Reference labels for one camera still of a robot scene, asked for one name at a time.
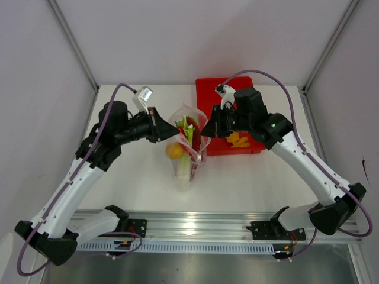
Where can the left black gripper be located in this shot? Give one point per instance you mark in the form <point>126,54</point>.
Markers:
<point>159,128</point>

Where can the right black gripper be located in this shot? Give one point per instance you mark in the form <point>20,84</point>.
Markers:
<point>214,128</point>

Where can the red lobster toy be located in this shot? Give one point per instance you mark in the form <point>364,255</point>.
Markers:
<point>190,129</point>

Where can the yellow ginger toy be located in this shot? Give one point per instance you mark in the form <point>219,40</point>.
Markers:
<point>235,140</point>

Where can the yellow pepper toy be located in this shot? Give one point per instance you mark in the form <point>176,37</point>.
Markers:
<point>174,151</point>

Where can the clear zip top bag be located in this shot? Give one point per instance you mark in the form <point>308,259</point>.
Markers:
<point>198,159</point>

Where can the green white celery toy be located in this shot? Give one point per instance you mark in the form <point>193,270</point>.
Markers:
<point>184,167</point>

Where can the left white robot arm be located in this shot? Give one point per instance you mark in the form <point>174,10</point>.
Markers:
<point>51,232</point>

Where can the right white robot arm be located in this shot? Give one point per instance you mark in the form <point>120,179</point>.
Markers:
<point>336,198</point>

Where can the red plastic tray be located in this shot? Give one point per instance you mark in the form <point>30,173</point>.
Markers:
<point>206,98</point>

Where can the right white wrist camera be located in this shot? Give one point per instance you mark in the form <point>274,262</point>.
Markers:
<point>226,93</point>

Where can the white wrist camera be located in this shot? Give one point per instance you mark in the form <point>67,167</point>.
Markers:
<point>141,97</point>
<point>226,93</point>

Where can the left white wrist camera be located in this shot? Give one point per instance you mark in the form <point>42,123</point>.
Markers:
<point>141,97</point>

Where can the aluminium mounting rail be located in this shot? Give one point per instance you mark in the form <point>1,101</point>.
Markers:
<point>207,226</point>

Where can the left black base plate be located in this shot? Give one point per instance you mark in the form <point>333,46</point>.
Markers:
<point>138,226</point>

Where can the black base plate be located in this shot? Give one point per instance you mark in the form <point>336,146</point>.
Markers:
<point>266,230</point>
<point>138,226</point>

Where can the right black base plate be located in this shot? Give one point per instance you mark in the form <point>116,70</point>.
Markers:
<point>266,230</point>

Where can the white slotted cable duct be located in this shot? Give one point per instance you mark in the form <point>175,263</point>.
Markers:
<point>118,246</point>

